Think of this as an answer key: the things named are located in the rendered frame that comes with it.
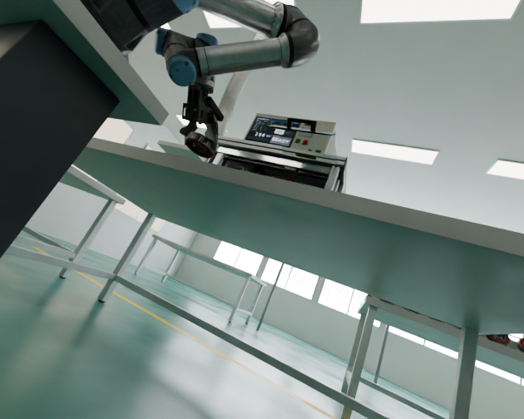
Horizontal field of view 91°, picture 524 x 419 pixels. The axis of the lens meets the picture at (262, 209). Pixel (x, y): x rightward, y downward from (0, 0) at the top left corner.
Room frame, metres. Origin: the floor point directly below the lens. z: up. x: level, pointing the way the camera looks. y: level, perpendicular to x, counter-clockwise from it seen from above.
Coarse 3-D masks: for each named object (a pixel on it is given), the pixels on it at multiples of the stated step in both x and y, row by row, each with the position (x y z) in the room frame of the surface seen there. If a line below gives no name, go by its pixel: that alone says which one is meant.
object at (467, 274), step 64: (128, 192) 1.55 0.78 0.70; (192, 192) 0.96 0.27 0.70; (256, 192) 0.69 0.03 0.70; (320, 192) 0.60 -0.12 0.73; (320, 256) 1.07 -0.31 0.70; (384, 256) 0.74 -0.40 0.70; (448, 256) 0.56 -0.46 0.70; (512, 256) 0.44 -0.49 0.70; (448, 320) 1.20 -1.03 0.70; (512, 320) 0.81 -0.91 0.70
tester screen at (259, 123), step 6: (258, 120) 1.17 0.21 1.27; (264, 120) 1.16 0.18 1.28; (270, 120) 1.14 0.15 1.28; (276, 120) 1.13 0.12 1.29; (252, 126) 1.18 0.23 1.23; (258, 126) 1.16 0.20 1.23; (264, 126) 1.15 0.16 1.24; (294, 126) 1.08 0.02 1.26; (252, 132) 1.17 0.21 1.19; (264, 132) 1.14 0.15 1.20; (270, 132) 1.13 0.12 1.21; (246, 138) 1.18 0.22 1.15; (264, 138) 1.14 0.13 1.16; (270, 138) 1.12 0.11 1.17; (276, 144) 1.11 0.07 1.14
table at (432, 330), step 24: (360, 312) 2.37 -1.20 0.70; (384, 312) 1.78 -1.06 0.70; (408, 312) 1.63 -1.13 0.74; (360, 336) 2.45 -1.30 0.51; (432, 336) 1.92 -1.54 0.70; (456, 336) 1.52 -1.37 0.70; (504, 336) 1.51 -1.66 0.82; (360, 360) 1.75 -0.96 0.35; (480, 360) 2.06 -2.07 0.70; (504, 360) 1.59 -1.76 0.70
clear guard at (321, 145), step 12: (288, 132) 0.87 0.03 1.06; (300, 132) 0.84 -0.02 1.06; (312, 132) 0.74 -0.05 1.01; (324, 132) 0.75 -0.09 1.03; (288, 144) 0.94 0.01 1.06; (300, 144) 0.91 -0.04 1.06; (312, 144) 0.88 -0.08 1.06; (324, 144) 0.84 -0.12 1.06; (288, 156) 1.04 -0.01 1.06; (300, 156) 0.99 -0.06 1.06; (312, 156) 0.96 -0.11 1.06; (324, 156) 0.92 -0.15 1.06; (336, 156) 0.89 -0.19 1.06
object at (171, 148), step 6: (162, 144) 1.78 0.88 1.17; (168, 144) 1.75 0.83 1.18; (174, 144) 1.73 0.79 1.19; (180, 144) 1.71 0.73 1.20; (168, 150) 1.84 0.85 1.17; (174, 150) 1.80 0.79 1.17; (180, 150) 1.74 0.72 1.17; (186, 150) 1.70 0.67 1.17; (186, 156) 1.80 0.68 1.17; (192, 156) 1.76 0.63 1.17; (198, 156) 1.71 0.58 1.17
